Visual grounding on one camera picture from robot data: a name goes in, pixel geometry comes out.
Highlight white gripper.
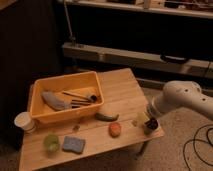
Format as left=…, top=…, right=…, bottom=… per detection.
left=137, top=100, right=163, bottom=124

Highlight dark purple grapes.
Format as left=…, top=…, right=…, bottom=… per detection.
left=146, top=118, right=158, bottom=130

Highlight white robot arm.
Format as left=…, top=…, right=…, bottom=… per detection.
left=136, top=80, right=213, bottom=124

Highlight white paper cup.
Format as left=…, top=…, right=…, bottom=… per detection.
left=14, top=112, right=36, bottom=133

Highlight wooden table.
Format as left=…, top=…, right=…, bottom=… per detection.
left=19, top=69, right=164, bottom=171

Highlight orange round toy fruit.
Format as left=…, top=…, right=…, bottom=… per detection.
left=109, top=122, right=121, bottom=138

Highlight green cucumber toy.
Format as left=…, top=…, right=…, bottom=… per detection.
left=95, top=113, right=119, bottom=122

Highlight grey metal shelf beam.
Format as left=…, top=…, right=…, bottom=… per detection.
left=62, top=42, right=213, bottom=79

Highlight blue sponge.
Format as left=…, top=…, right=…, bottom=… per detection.
left=62, top=136, right=86, bottom=154

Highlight yellow plastic bin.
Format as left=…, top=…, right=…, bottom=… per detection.
left=30, top=71, right=104, bottom=124

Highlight grey cloth in bin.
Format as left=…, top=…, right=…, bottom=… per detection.
left=41, top=91, right=71, bottom=111

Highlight green small bowl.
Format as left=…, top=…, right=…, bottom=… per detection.
left=43, top=134, right=60, bottom=153

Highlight black floor cable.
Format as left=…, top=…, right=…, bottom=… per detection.
left=182, top=123, right=213, bottom=171

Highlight wooden handled brush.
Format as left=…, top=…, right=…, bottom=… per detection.
left=62, top=91, right=98, bottom=102

